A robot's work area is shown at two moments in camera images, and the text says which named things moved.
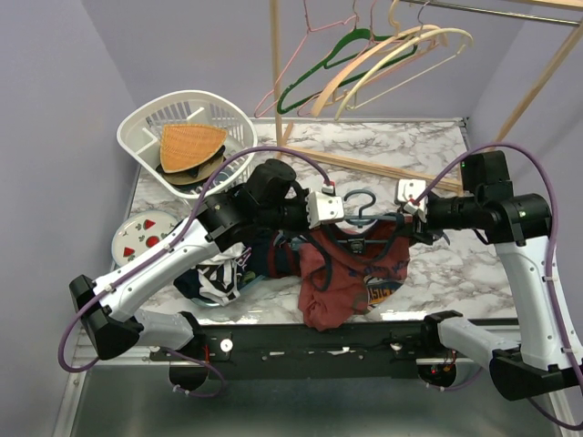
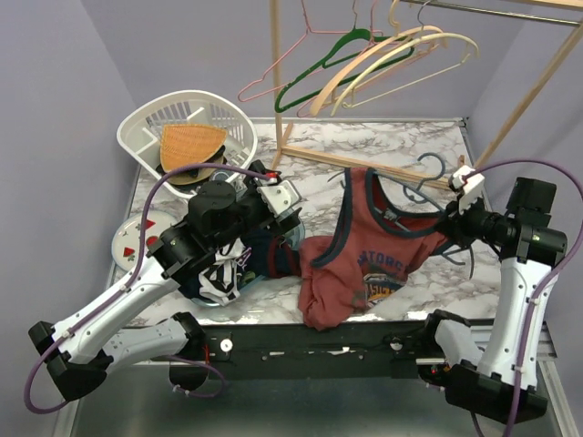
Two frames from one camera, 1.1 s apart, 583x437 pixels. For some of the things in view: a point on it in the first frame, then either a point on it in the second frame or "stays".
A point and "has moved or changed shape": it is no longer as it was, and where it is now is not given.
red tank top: x=342 y=275 has moved or changed shape
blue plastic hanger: x=360 y=218 -> x=452 y=254
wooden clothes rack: x=569 y=12 stays
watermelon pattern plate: x=138 y=233 stays
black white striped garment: x=219 y=275 stays
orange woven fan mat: x=183 y=146 stays
